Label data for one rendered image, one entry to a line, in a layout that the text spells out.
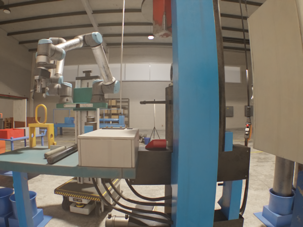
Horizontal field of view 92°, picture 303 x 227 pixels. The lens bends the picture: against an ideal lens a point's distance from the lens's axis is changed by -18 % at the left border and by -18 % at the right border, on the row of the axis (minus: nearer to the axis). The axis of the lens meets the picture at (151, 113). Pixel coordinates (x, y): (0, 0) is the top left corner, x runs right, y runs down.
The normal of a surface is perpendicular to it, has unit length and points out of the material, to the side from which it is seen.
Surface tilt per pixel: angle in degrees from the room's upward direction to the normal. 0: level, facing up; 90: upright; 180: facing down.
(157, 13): 90
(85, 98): 90
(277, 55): 90
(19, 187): 90
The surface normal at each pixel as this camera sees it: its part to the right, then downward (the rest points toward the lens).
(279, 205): -0.64, 0.00
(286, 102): -1.00, 0.00
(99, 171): 0.03, 0.00
